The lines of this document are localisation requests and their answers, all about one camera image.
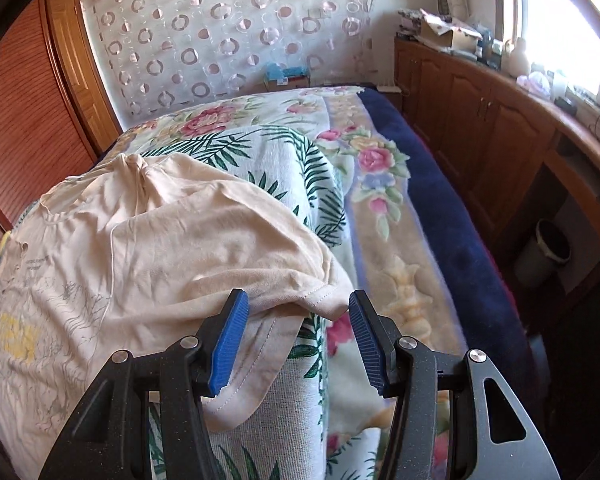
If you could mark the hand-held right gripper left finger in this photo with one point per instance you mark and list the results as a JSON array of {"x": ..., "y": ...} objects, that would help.
[{"x": 228, "y": 345}]

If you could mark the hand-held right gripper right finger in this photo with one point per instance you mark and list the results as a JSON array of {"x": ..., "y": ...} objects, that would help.
[{"x": 367, "y": 345}]

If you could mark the beige printed t-shirt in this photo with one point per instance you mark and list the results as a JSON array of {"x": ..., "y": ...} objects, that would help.
[{"x": 155, "y": 240}]

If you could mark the floral blanket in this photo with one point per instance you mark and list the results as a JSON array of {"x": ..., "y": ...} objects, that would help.
[{"x": 380, "y": 240}]

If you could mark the navy blue blanket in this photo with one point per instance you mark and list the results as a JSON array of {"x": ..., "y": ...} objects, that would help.
[{"x": 455, "y": 220}]

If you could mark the leaf-print bed sheet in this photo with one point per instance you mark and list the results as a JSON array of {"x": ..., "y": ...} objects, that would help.
[{"x": 290, "y": 170}]

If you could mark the grey trash bin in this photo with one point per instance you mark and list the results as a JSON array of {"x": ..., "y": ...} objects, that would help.
[{"x": 540, "y": 255}]

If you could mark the wooden cabinet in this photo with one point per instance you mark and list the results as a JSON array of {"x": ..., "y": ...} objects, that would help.
[{"x": 480, "y": 105}]

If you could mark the cardboard box with blue bag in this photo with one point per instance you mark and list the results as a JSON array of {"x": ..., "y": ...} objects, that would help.
[{"x": 286, "y": 77}]

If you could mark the circle-print sheer curtain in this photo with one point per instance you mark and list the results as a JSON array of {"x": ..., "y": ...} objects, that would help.
[{"x": 220, "y": 35}]

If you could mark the white plastic bag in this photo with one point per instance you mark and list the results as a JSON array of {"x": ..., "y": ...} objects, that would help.
[{"x": 534, "y": 82}]

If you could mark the wooden wardrobe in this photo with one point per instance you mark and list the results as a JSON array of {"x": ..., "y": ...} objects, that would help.
[{"x": 25, "y": 110}]

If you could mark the open cardboard box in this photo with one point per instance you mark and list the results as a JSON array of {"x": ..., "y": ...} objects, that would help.
[{"x": 450, "y": 35}]

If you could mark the white jug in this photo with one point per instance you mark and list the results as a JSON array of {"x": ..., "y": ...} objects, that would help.
[{"x": 516, "y": 60}]

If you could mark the window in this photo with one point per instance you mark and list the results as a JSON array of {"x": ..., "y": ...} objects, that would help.
[{"x": 555, "y": 20}]

